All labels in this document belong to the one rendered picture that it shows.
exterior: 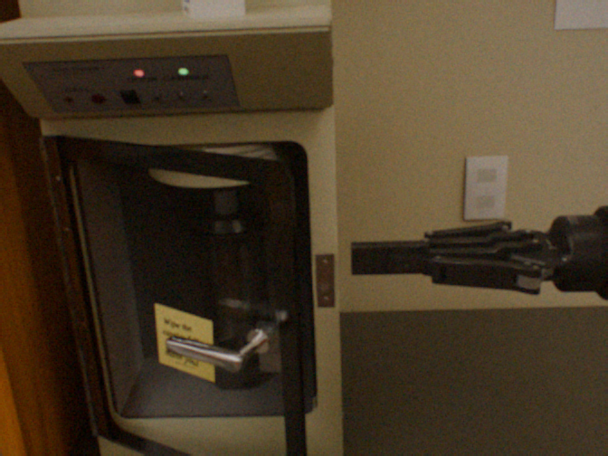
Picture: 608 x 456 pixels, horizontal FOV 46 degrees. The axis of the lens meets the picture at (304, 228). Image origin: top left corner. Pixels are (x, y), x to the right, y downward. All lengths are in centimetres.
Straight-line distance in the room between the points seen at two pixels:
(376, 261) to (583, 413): 50
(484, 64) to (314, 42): 61
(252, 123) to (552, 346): 68
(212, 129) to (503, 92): 60
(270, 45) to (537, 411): 67
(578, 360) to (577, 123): 39
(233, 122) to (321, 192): 12
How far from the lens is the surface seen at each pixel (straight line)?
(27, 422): 93
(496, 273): 68
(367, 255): 70
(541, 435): 105
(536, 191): 131
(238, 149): 83
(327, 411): 94
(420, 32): 121
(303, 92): 73
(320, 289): 85
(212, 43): 67
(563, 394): 114
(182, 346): 73
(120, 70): 71
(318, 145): 79
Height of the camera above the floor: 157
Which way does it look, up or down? 22 degrees down
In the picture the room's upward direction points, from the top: 3 degrees counter-clockwise
